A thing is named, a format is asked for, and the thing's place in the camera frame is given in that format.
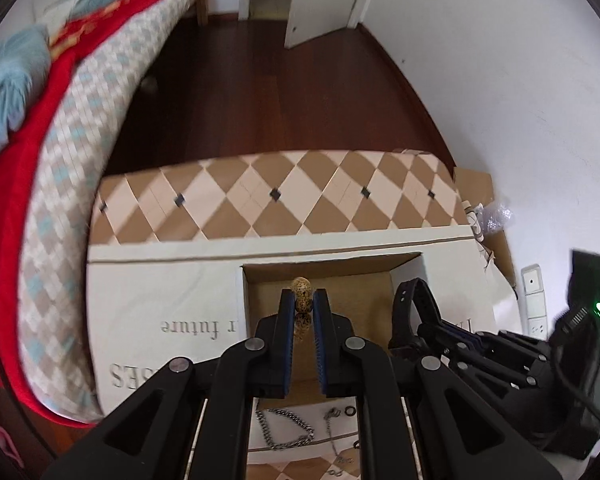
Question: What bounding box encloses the thick silver chain bracelet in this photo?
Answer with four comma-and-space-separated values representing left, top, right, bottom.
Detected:
254, 406, 316, 452

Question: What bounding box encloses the thin silver chain necklace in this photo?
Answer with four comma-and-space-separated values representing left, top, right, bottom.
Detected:
322, 406, 357, 478

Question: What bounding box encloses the wooden bead bracelet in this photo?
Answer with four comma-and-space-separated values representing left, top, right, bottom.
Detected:
289, 275, 314, 345

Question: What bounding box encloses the white cardboard box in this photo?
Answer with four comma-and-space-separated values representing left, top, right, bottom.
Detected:
242, 252, 427, 410

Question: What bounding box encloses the clear plastic wrap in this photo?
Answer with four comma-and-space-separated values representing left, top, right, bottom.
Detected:
475, 200, 513, 236

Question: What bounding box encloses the flat brown cardboard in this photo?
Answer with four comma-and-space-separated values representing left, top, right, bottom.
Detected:
453, 167, 516, 288

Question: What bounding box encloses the cream printed tablecloth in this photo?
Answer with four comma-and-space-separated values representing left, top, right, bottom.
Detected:
85, 151, 521, 413

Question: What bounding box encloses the pink slipper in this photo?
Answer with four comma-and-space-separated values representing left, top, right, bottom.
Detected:
0, 426, 24, 469

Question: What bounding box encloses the checkered quilt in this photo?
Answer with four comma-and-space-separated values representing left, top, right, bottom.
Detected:
16, 0, 196, 424

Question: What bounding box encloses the red blanket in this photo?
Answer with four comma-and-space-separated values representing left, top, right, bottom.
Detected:
0, 0, 202, 430

